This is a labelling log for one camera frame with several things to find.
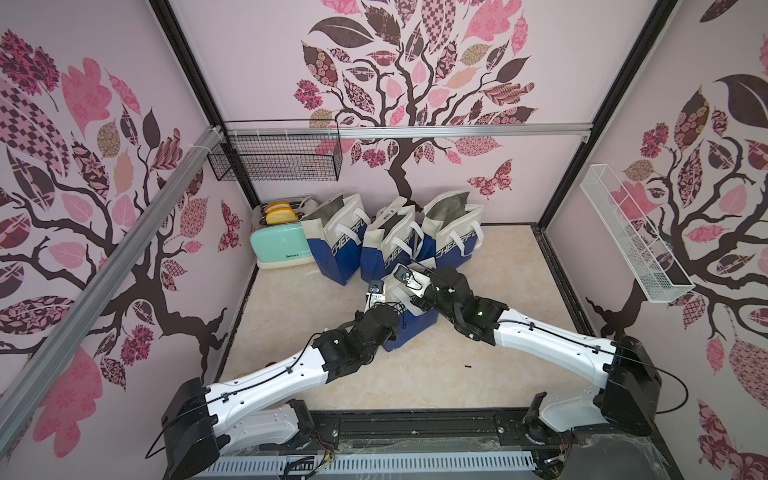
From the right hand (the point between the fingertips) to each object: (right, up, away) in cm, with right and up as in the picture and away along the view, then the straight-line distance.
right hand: (415, 273), depth 78 cm
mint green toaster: (-46, +8, +23) cm, 52 cm away
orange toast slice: (-47, +22, +25) cm, 57 cm away
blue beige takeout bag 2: (-6, +10, +8) cm, 14 cm away
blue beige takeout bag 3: (+13, +13, +10) cm, 21 cm away
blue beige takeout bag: (-23, +11, +12) cm, 29 cm away
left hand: (-8, -11, -1) cm, 13 cm away
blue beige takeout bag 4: (-1, -13, +1) cm, 13 cm away
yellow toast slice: (-43, +18, +20) cm, 51 cm away
